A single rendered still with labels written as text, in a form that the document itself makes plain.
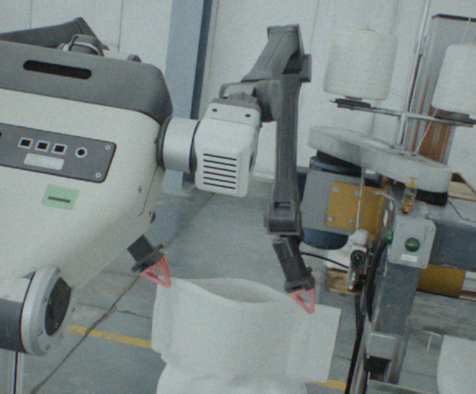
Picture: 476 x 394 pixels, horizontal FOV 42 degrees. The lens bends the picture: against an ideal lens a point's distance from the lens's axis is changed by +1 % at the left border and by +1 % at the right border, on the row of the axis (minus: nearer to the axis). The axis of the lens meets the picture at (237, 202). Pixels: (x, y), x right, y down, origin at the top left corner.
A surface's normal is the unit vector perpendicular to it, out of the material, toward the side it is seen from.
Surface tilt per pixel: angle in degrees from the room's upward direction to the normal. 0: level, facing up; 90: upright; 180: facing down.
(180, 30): 90
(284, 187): 71
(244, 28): 90
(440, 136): 90
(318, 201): 90
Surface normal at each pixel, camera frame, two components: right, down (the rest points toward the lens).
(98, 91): -0.04, -0.44
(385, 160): -0.86, 0.01
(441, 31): -0.16, 0.24
